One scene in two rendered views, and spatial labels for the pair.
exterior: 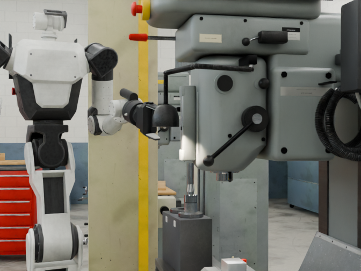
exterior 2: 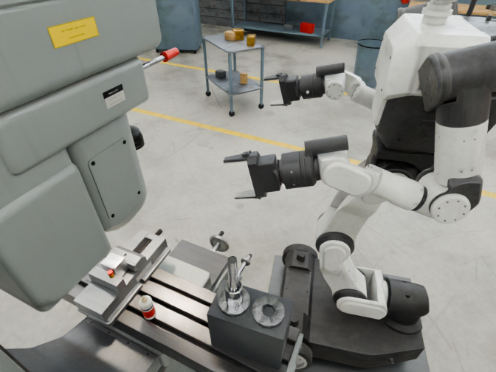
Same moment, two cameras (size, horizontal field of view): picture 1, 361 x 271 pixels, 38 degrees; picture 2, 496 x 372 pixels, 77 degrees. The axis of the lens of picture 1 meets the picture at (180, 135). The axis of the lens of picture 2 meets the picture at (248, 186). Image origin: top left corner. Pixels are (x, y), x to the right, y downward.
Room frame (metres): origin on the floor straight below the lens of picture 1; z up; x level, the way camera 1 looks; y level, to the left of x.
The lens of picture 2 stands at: (2.19, -0.40, 1.94)
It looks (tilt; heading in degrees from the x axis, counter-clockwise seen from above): 39 degrees down; 127
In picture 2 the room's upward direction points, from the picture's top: straight up
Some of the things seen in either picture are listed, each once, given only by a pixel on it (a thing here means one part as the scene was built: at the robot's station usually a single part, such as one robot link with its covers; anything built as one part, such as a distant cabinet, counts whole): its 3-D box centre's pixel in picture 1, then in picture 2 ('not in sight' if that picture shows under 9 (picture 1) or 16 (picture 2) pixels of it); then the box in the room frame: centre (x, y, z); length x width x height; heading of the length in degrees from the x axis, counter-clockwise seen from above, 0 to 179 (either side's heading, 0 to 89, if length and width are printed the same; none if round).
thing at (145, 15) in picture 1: (145, 9); not in sight; (1.46, 0.10, 1.76); 0.06 x 0.02 x 0.06; 12
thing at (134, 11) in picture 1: (136, 8); not in sight; (1.45, 0.12, 1.76); 0.04 x 0.03 x 0.04; 12
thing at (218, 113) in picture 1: (226, 114); (92, 172); (1.51, -0.13, 1.47); 0.21 x 0.19 x 0.32; 12
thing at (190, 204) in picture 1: (190, 204); (234, 293); (1.87, -0.04, 1.16); 0.05 x 0.05 x 0.06
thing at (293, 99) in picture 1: (288, 114); (21, 222); (1.54, -0.32, 1.47); 0.24 x 0.19 x 0.26; 12
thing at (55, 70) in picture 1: (46, 78); (439, 80); (2.10, 0.54, 1.63); 0.34 x 0.30 x 0.36; 114
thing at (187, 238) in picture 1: (186, 237); (250, 322); (1.92, -0.02, 1.03); 0.22 x 0.12 x 0.20; 18
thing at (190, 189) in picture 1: (190, 178); (232, 273); (1.87, -0.04, 1.25); 0.03 x 0.03 x 0.11
